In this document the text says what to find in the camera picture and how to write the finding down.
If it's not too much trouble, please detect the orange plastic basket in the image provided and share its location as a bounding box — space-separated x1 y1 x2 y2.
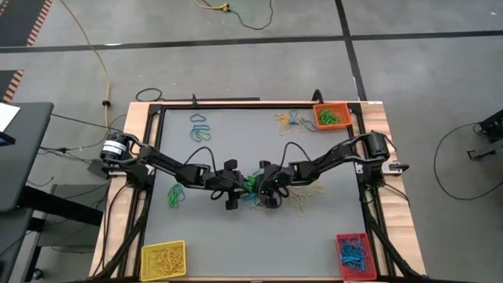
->
312 101 353 131

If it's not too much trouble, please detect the black floor cable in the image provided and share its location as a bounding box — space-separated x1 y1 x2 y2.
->
227 0 274 31

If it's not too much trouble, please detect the yellow power cable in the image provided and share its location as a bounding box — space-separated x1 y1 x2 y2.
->
58 0 112 130

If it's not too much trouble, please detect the yellow extension cord plug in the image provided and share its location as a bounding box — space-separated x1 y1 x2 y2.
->
192 0 231 13

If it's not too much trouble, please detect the yellow plastic basket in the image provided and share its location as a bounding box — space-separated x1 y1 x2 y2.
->
140 240 188 283

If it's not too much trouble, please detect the large hazard striped mat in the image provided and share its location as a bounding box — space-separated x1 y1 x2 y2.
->
0 0 53 47

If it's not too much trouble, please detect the grey table mat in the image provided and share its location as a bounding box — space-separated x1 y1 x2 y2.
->
143 108 373 278

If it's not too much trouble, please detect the black desk leg frame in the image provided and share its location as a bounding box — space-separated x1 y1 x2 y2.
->
0 184 105 283

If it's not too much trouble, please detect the small hazard striped mat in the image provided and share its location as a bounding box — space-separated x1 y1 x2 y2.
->
0 69 25 104

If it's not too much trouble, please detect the long black cable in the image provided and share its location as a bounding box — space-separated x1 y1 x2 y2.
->
433 122 503 201

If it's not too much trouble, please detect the white paper sheet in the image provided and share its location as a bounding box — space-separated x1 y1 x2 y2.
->
0 102 20 134

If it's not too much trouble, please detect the red plastic basket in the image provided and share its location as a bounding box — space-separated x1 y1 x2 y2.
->
335 232 378 282

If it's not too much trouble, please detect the black cable loop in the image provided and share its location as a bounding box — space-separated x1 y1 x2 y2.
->
135 87 164 102

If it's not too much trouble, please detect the black metal bar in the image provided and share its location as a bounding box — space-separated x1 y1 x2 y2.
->
160 94 261 104

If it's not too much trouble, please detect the black equipment stand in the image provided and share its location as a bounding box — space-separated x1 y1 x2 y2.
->
467 109 503 160

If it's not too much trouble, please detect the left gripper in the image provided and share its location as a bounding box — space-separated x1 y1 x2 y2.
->
204 159 252 201

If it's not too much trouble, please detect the black desk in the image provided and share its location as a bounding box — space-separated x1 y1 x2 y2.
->
0 101 55 215

